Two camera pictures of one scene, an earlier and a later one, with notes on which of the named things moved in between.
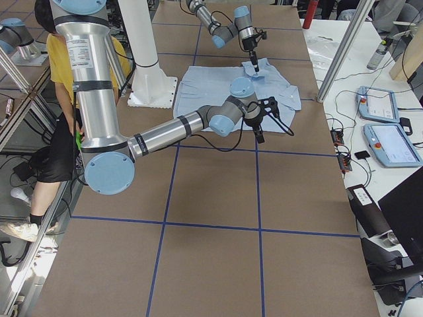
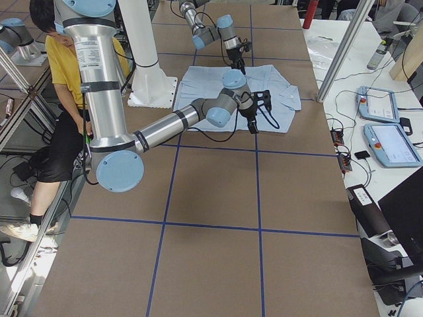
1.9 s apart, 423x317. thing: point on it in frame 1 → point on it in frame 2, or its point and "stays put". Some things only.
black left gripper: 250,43 → 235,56
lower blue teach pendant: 391,146 stays put
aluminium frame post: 362,12 stays put
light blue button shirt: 203,86 stays put
